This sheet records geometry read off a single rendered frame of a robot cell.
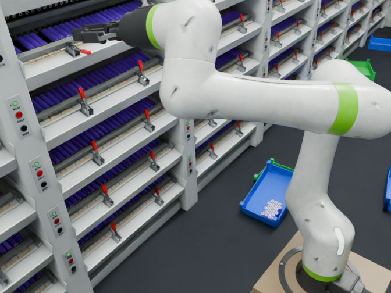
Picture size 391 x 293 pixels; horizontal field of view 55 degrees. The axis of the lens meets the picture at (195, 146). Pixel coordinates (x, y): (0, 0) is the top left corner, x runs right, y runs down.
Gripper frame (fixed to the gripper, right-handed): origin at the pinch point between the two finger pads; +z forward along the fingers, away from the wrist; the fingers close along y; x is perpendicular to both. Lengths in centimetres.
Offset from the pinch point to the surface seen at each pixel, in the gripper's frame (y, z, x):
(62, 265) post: 21, 29, 75
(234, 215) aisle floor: -58, 13, 108
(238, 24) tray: -105, 24, 25
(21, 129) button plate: 18.3, 17.6, 20.7
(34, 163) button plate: 18.1, 20.2, 32.1
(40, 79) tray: 8.1, 16.7, 10.1
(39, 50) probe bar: 3.4, 19.4, 3.2
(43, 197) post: 19, 23, 45
